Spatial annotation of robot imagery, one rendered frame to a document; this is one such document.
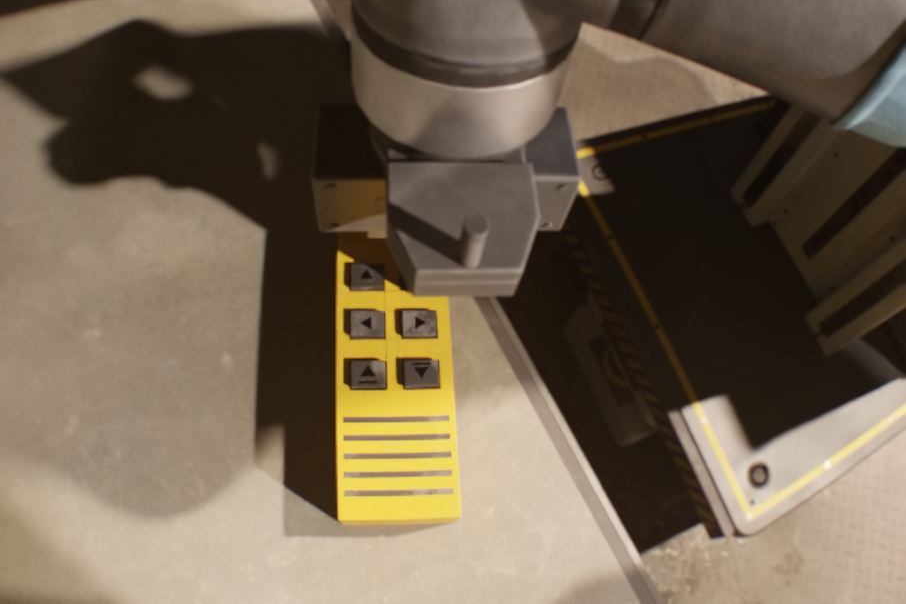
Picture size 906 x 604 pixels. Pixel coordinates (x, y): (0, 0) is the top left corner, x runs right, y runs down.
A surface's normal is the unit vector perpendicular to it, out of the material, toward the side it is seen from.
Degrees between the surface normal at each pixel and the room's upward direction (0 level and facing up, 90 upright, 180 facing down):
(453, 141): 90
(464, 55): 90
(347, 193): 90
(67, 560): 0
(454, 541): 0
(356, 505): 0
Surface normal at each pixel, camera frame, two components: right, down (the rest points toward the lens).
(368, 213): 0.05, 0.87
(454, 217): 0.07, -0.49
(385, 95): -0.68, 0.61
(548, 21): 0.48, 0.78
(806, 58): -0.33, 0.86
